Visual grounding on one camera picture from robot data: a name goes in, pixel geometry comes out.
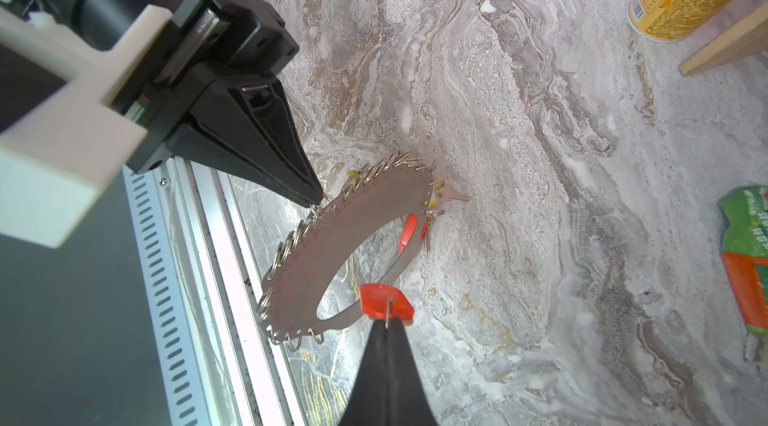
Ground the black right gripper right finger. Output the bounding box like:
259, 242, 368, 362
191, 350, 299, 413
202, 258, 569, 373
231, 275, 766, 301
388, 318, 437, 425

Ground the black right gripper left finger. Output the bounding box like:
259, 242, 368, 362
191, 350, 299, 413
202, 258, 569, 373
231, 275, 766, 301
339, 320, 388, 425

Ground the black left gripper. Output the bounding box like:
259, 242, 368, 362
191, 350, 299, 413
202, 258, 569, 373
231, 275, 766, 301
126, 0, 323, 207

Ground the red key tag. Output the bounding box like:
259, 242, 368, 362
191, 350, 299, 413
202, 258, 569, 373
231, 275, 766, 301
397, 214, 418, 254
420, 217, 431, 251
359, 283, 415, 324

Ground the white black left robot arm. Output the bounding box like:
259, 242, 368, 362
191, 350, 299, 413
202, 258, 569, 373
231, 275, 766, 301
10, 0, 323, 207

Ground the green orange noodle packet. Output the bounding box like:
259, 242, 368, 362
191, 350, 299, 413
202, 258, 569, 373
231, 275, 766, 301
719, 186, 767, 337

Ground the wooden two-tier shelf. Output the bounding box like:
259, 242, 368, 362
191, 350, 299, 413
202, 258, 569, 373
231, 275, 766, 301
679, 3, 767, 77

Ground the aluminium front rail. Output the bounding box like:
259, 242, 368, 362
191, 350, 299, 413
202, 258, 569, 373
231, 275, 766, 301
122, 158, 307, 425

